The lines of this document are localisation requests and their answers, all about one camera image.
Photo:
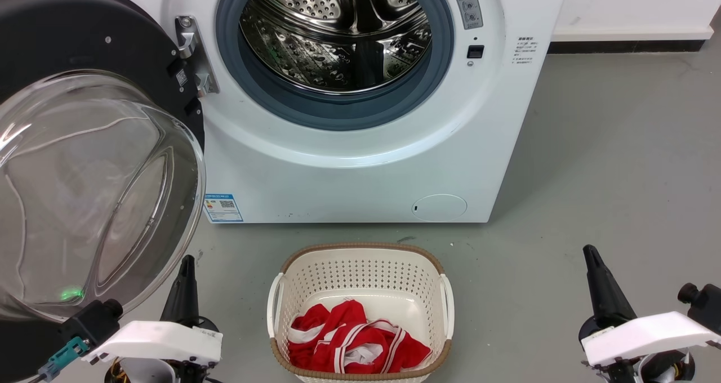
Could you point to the round white filter cover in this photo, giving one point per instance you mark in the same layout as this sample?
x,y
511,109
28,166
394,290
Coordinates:
x,y
439,208

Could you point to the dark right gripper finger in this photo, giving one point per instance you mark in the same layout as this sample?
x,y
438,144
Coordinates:
x,y
600,298
614,295

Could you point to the silver metal door hinge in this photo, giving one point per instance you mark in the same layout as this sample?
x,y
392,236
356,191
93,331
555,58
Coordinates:
x,y
191,42

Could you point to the blue energy label sticker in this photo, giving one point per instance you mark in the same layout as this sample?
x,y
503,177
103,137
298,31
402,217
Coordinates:
x,y
223,208

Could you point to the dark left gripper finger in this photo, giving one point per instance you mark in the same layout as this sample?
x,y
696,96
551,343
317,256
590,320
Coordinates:
x,y
192,301
179,298

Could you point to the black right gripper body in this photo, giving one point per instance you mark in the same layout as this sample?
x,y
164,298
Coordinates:
x,y
648,372

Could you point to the steel perforated washer drum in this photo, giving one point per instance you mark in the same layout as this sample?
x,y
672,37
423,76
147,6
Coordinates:
x,y
315,56

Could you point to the white front-load washing machine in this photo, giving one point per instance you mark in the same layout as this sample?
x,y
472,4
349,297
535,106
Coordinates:
x,y
349,186

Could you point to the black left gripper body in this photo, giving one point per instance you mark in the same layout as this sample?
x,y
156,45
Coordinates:
x,y
163,374

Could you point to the red and white garment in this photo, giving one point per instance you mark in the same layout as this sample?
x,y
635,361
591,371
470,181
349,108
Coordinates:
x,y
360,341

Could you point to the cream plastic laundry basket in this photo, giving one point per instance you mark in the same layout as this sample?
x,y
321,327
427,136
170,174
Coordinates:
x,y
360,273

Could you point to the grey warning sticker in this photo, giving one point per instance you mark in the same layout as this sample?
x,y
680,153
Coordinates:
x,y
466,3

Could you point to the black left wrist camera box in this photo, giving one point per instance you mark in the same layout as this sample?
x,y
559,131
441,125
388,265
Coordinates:
x,y
90,318

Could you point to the black round glass washer door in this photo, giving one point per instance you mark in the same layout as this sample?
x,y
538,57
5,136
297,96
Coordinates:
x,y
84,39

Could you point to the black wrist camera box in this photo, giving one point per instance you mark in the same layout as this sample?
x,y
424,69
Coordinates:
x,y
704,304
90,318

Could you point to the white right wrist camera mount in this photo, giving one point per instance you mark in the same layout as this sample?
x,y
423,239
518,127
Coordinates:
x,y
648,335

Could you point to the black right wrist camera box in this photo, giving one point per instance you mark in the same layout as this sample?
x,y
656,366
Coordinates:
x,y
704,304

